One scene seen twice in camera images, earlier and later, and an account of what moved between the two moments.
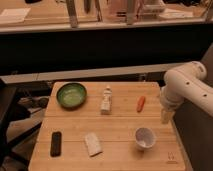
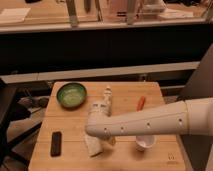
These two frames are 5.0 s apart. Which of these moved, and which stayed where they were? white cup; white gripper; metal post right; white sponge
Moved: white gripper
Stayed: white sponge; metal post right; white cup
